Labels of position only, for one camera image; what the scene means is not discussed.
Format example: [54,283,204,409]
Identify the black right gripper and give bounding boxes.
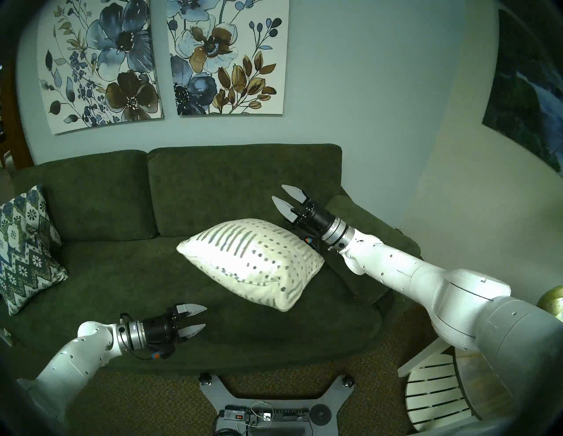
[271,185,338,241]

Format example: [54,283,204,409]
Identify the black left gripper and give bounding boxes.
[143,303,208,347]

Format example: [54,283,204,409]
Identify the cream dotted striped cushion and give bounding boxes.
[176,218,325,312]

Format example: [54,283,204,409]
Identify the green sofa back cushion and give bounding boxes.
[147,144,344,238]
[13,149,159,242]

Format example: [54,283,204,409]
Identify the green sofa armrest cushion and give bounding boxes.
[325,195,421,304]

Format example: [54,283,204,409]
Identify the blue zigzag patterned cushion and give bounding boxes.
[0,184,70,316]

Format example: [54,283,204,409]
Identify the green fabric sofa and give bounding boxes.
[0,144,421,374]

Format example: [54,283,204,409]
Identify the black electronics strip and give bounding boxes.
[223,407,308,425]

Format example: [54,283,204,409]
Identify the floral painting brown leaves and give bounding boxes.
[166,0,290,117]

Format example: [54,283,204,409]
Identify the floral painting large blue flower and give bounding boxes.
[37,0,164,135]

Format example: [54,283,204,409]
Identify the white slatted chair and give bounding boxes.
[398,336,480,433]

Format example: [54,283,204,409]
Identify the round wooden table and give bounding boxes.
[453,347,511,418]

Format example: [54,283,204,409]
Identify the waterfall landscape painting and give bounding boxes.
[482,9,563,176]

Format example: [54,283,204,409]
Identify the yellow-green ceramic lamp base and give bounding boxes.
[537,285,563,321]

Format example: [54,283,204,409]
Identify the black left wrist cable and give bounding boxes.
[119,312,153,362]

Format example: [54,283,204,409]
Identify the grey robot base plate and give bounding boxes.
[199,373,356,436]

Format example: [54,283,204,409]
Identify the thin white cable loop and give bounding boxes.
[249,401,277,428]

